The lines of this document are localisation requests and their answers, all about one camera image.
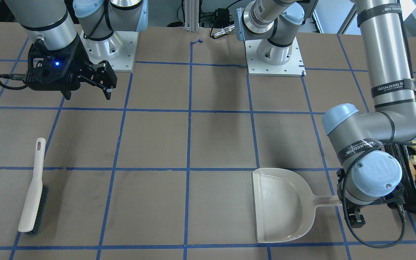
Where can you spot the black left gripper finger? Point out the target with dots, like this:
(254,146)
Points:
(356,220)

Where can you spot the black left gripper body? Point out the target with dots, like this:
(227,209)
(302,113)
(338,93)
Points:
(356,218)

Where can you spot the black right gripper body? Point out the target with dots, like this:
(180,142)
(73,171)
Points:
(82,57)

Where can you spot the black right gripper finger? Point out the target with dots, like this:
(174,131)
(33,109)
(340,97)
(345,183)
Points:
(100,75)

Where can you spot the beige plastic dustpan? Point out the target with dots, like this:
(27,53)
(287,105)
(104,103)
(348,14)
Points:
(284,205)

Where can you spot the white hand brush black bristles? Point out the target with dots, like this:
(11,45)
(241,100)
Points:
(36,196)

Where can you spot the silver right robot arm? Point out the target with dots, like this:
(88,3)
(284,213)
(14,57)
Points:
(52,21)

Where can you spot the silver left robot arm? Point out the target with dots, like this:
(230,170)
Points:
(357,138)

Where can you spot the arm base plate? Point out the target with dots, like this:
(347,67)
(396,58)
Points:
(119,50)
(265,59)

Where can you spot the aluminium frame post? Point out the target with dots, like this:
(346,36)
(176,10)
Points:
(191,12)

